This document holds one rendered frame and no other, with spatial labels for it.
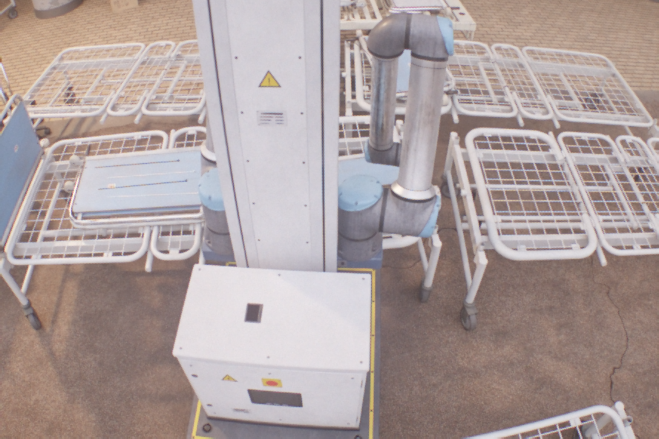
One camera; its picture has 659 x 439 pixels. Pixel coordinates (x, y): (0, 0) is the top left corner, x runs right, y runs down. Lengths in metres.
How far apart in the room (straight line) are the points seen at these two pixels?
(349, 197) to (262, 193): 0.31
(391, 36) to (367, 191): 0.52
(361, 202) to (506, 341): 1.21
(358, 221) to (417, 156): 0.29
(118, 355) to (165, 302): 0.38
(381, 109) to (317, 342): 0.79
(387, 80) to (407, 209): 0.42
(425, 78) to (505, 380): 1.47
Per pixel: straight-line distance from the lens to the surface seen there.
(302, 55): 1.27
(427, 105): 1.61
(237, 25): 1.25
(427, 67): 1.58
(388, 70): 1.67
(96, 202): 2.50
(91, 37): 5.52
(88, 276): 2.97
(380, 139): 1.88
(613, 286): 3.05
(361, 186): 1.76
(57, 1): 6.36
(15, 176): 2.77
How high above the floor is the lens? 2.15
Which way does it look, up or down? 44 degrees down
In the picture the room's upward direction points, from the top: straight up
